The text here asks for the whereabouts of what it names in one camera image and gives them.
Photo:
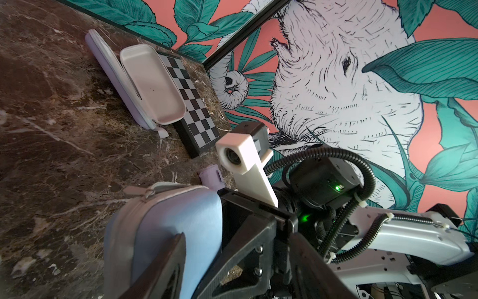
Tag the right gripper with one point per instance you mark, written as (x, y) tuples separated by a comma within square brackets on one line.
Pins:
[(321, 187)]

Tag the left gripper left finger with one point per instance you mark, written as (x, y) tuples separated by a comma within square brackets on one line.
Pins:
[(163, 278)]

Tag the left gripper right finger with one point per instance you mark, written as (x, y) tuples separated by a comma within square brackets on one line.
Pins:
[(311, 276)]

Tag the blue zippered umbrella case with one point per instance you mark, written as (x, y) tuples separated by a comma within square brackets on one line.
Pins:
[(141, 228)]

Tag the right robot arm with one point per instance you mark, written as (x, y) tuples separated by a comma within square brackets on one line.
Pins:
[(409, 248)]

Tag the purple folded umbrella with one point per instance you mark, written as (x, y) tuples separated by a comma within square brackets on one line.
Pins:
[(211, 177)]

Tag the purple zippered umbrella case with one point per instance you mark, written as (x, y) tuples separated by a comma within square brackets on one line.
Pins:
[(142, 81)]

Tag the checkered chess board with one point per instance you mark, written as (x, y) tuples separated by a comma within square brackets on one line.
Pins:
[(197, 130)]

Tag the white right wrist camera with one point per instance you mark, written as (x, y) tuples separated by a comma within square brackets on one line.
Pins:
[(244, 152)]

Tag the right black frame post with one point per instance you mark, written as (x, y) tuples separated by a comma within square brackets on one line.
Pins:
[(249, 28)]

